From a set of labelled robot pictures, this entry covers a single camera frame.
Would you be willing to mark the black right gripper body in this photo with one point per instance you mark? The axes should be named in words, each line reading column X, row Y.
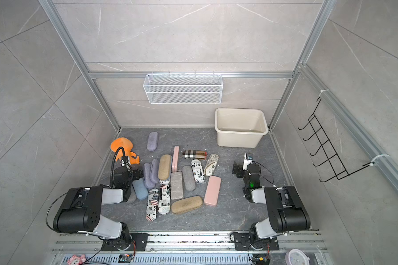
column 237, row 169

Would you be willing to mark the newspaper flag case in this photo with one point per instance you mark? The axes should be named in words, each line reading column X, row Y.
column 164, row 199
column 152, row 207

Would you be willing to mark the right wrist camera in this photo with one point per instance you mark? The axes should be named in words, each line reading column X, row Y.
column 248, row 159

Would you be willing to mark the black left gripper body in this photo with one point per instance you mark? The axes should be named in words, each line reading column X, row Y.
column 134, row 174

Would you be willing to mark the light blue fabric case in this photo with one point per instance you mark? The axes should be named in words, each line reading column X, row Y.
column 140, row 189

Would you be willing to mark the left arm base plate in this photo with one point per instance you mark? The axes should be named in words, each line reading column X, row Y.
column 135, row 241

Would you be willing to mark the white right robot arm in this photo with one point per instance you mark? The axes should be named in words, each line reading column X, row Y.
column 285, row 209

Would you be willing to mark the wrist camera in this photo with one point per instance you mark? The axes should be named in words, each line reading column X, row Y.
column 248, row 159
column 125, row 161

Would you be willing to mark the orange plush toy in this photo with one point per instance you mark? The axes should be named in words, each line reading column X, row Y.
column 127, row 145

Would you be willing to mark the newspaper flag case left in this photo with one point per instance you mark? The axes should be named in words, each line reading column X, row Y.
column 152, row 207

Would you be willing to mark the pink flat case right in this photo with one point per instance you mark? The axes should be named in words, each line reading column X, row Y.
column 212, row 192

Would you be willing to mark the newspaper flag case right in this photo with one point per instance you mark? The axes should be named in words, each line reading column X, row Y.
column 164, row 199

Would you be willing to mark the black wire hook rack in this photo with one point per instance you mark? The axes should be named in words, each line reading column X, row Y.
column 330, row 156

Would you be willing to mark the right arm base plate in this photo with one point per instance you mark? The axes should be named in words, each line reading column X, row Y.
column 245, row 241

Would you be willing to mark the white round clock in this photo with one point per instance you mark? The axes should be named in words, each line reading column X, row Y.
column 296, row 257

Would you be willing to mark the tan fabric case front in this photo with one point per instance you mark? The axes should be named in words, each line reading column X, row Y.
column 186, row 205

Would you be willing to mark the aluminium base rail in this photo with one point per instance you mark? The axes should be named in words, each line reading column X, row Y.
column 189, row 248

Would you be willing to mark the newspaper case under tan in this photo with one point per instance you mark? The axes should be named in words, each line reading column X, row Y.
column 165, row 182

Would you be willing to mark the purple case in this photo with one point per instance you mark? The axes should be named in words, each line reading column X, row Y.
column 153, row 139
column 148, row 182
column 154, row 170

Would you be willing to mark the grey case far left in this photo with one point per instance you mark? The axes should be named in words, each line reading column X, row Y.
column 132, row 198

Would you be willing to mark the pink slim case upright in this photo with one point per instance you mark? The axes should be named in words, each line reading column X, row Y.
column 175, row 159

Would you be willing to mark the newspaper print case centre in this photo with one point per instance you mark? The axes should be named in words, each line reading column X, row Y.
column 197, row 170

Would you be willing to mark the grey fabric case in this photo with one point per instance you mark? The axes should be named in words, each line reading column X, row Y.
column 188, row 177

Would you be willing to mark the plaid glasses case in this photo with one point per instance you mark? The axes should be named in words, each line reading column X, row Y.
column 194, row 154

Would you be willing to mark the beige plastic storage bin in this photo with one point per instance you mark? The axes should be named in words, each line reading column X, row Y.
column 240, row 128

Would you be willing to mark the stone grey flat case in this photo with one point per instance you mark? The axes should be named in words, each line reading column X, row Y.
column 176, row 182

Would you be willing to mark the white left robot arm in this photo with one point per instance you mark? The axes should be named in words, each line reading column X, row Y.
column 80, row 211

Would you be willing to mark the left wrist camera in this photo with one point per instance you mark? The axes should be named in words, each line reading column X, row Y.
column 125, row 161

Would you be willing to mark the white wire mesh basket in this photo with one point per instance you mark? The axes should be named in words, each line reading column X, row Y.
column 183, row 88

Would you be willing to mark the map print glasses case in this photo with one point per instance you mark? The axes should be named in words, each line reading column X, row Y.
column 211, row 164

